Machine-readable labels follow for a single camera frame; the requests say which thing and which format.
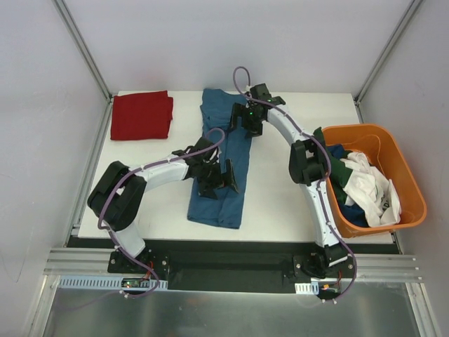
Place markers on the white cable duct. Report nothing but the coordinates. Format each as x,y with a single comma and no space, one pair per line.
311,288
111,283

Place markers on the folded red t shirt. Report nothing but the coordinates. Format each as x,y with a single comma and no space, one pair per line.
141,116

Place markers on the royal blue t shirt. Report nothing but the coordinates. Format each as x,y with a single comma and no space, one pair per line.
352,214

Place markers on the left white cable duct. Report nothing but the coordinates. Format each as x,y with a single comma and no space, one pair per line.
111,283

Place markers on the aluminium front rail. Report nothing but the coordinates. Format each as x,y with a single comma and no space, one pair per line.
370,267

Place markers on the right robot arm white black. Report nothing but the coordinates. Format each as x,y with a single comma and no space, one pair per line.
309,166

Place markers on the right white cable duct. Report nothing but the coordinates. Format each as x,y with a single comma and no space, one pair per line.
311,288

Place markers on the aluminium frame post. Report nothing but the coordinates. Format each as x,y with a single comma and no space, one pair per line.
399,30
80,43

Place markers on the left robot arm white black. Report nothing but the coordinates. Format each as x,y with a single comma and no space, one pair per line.
117,196

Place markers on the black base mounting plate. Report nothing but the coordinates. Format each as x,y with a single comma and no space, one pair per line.
254,267

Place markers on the left aluminium frame post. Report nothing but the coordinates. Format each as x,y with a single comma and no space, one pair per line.
80,43

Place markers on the right aluminium frame post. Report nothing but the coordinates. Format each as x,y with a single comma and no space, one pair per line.
399,30

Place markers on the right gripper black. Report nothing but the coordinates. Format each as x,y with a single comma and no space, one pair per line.
242,117

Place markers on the teal blue t shirt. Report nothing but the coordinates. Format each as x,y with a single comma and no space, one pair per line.
225,211

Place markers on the orange plastic basket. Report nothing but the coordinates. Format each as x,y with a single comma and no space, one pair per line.
382,150

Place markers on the white t shirt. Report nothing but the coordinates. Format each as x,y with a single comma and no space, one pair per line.
370,190

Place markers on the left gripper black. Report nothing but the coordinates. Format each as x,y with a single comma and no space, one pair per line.
220,180

